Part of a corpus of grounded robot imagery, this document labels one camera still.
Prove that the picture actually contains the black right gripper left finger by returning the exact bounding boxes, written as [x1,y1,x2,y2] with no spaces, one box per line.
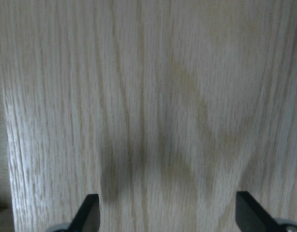
[47,193,102,232]

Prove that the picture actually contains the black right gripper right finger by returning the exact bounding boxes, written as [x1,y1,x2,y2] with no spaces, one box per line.
[236,190,297,232]

